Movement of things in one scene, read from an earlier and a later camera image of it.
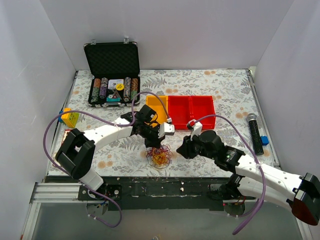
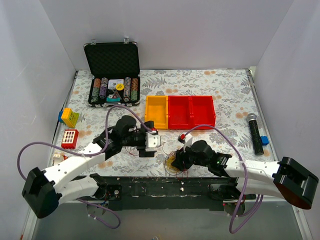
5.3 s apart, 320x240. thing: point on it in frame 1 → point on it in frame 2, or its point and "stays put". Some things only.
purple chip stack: x=103 y=87 stays put
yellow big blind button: x=119 y=86 stays put
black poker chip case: x=114 y=70 stays put
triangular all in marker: x=116 y=95 stays put
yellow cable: x=159 y=158 → x=169 y=160
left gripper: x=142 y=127 → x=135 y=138
